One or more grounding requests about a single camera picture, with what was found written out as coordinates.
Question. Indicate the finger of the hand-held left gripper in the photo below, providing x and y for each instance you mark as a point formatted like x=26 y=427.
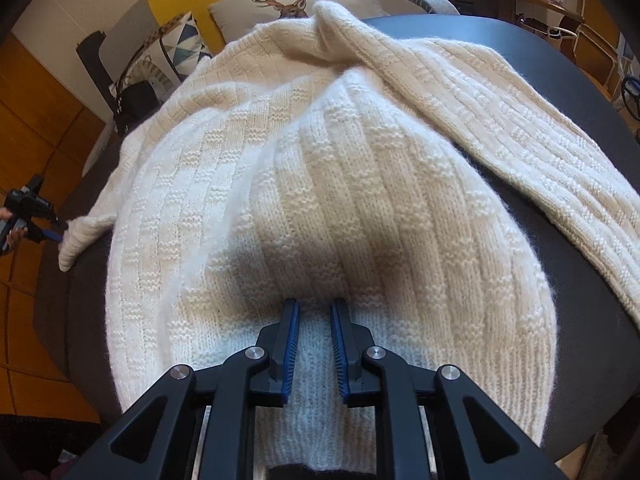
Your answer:
x=50 y=233

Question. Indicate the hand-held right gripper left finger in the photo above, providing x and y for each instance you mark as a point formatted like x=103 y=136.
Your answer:
x=291 y=355

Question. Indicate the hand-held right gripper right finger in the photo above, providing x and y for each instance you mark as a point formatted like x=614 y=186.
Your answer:
x=339 y=355

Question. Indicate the white knit sweater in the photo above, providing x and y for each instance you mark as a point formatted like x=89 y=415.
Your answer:
x=350 y=200

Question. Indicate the person's left hand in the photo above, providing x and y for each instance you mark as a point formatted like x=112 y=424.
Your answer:
x=18 y=234

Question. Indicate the black handbag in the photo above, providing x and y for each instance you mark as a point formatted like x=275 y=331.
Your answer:
x=137 y=102

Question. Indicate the geometric print cushion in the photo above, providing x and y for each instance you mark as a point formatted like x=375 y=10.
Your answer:
x=185 y=45

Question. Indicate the yellow blue grey armchair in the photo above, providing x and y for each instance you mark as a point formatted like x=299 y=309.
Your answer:
x=165 y=0

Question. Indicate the black round wheel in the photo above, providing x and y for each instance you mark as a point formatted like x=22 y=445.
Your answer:
x=631 y=91

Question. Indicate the black upright post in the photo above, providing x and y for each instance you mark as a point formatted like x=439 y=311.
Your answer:
x=91 y=57

